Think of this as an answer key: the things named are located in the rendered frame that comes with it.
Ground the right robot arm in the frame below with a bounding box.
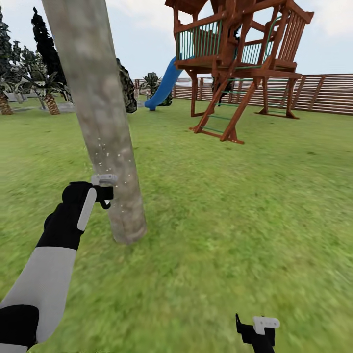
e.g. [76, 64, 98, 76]
[236, 313, 280, 353]

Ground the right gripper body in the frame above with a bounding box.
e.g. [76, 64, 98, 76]
[241, 324, 275, 353]

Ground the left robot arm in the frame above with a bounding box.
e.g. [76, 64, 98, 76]
[0, 174, 117, 353]

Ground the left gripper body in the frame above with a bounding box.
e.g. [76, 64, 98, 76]
[97, 186, 114, 202]

